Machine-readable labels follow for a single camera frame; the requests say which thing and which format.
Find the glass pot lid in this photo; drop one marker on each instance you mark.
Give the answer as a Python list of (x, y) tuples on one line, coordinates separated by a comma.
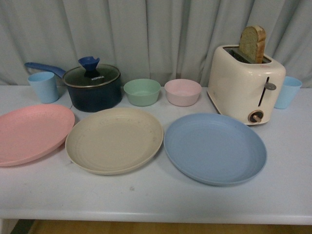
[(91, 73)]

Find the pink bowl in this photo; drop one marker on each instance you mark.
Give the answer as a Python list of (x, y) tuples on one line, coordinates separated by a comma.
[(182, 92)]

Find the light blue cup right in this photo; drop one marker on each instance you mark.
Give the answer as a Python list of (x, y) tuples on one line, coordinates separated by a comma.
[(288, 91)]

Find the green bowl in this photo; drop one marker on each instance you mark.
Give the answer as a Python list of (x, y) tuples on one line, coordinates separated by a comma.
[(142, 92)]

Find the cream toaster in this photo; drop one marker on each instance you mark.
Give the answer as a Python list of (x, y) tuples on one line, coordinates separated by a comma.
[(242, 90)]

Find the grey curtain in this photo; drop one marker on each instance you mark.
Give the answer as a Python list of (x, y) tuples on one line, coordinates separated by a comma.
[(157, 39)]

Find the light blue cup left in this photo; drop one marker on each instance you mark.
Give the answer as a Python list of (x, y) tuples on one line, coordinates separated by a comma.
[(45, 87)]

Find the beige plate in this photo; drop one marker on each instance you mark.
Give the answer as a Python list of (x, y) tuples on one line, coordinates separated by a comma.
[(114, 141)]

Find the light blue cup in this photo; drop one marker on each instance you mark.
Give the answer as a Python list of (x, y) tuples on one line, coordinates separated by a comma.
[(288, 91), (45, 87)]

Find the bread slice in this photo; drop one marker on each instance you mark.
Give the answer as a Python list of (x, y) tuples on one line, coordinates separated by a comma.
[(252, 43)]

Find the dark blue saucepan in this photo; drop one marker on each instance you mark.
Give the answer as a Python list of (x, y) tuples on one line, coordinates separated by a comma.
[(87, 99)]

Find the pink plate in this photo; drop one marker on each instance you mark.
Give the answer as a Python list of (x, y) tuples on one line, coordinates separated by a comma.
[(28, 133)]

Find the blue plate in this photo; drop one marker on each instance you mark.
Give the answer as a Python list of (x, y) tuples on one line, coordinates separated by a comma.
[(214, 149)]

